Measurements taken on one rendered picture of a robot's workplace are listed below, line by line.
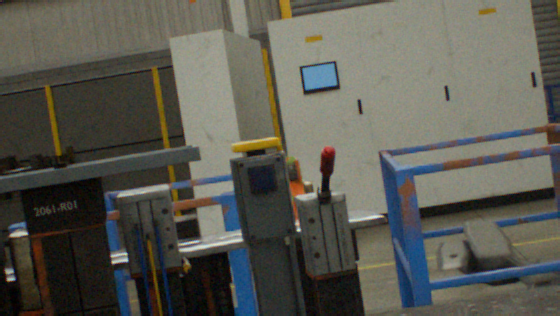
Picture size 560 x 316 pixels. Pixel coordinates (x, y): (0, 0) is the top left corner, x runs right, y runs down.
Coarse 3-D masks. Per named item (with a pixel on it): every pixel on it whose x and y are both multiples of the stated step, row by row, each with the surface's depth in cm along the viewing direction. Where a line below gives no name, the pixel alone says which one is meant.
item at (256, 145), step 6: (270, 138) 135; (276, 138) 134; (234, 144) 134; (240, 144) 133; (246, 144) 133; (252, 144) 133; (258, 144) 134; (264, 144) 134; (270, 144) 134; (276, 144) 134; (234, 150) 134; (240, 150) 133; (246, 150) 133; (252, 150) 134; (258, 150) 135; (264, 150) 136
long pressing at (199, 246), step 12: (348, 216) 171; (360, 216) 169; (372, 216) 164; (384, 216) 165; (360, 228) 163; (180, 240) 176; (192, 240) 173; (204, 240) 170; (216, 240) 168; (228, 240) 165; (240, 240) 161; (120, 252) 172; (180, 252) 160; (192, 252) 160; (204, 252) 160; (216, 252) 161; (120, 264) 159; (12, 276) 162; (12, 288) 157
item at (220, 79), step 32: (192, 0) 942; (224, 32) 943; (192, 64) 939; (224, 64) 935; (256, 64) 1117; (192, 96) 941; (224, 96) 938; (256, 96) 1081; (192, 128) 943; (224, 128) 940; (256, 128) 1047; (224, 160) 942; (224, 224) 946
